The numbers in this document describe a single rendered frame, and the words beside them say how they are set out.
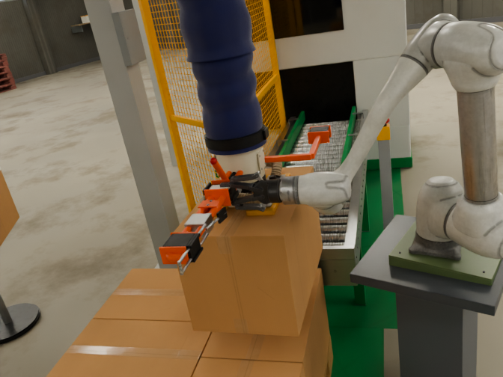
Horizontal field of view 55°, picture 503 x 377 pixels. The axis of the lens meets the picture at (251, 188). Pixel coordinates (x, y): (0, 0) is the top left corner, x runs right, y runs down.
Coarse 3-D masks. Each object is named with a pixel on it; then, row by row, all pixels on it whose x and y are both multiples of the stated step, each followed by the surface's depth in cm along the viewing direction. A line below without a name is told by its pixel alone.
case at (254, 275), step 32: (224, 224) 166; (256, 224) 162; (288, 224) 159; (224, 256) 161; (256, 256) 158; (288, 256) 157; (192, 288) 171; (224, 288) 167; (256, 288) 163; (288, 288) 160; (192, 320) 177; (224, 320) 173; (256, 320) 169; (288, 320) 165
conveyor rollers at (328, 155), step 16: (304, 128) 427; (336, 128) 411; (304, 144) 386; (320, 144) 382; (336, 144) 378; (352, 144) 368; (304, 160) 354; (320, 160) 349; (336, 160) 346; (320, 224) 268; (336, 224) 266; (336, 240) 249
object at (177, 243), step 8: (176, 232) 131; (184, 232) 130; (192, 232) 130; (168, 240) 128; (176, 240) 127; (184, 240) 126; (160, 248) 124; (168, 248) 124; (176, 248) 123; (184, 248) 123
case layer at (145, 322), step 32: (128, 288) 237; (160, 288) 232; (320, 288) 221; (96, 320) 217; (128, 320) 213; (160, 320) 210; (320, 320) 216; (96, 352) 197; (128, 352) 194; (160, 352) 191; (192, 352) 188; (224, 352) 185; (256, 352) 182; (288, 352) 179; (320, 352) 212
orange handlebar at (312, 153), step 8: (320, 136) 195; (312, 144) 186; (312, 152) 178; (272, 160) 180; (280, 160) 180; (288, 160) 179; (296, 160) 178; (208, 200) 150; (216, 200) 149; (224, 200) 152; (200, 208) 147; (208, 208) 152; (216, 208) 146; (168, 256) 123; (176, 256) 123
